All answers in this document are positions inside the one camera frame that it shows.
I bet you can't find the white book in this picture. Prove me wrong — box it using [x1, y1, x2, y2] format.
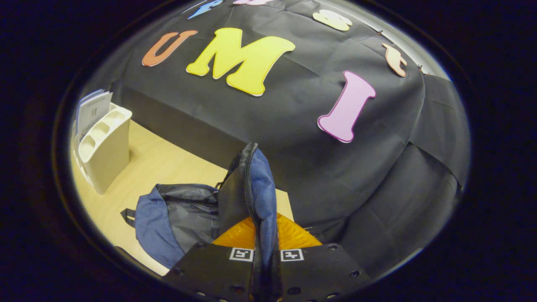
[78, 91, 114, 141]

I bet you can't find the cream plastic bookshelf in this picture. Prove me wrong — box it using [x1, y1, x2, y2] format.
[72, 103, 133, 195]

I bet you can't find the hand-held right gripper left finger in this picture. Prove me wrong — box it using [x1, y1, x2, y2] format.
[163, 216, 257, 302]

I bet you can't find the black backdrop cloth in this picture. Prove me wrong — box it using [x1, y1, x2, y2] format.
[84, 0, 471, 277]

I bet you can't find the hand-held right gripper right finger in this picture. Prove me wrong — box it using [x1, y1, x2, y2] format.
[276, 213, 371, 302]

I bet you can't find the blue schoolbag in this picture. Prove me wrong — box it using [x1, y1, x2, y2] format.
[121, 143, 281, 300]

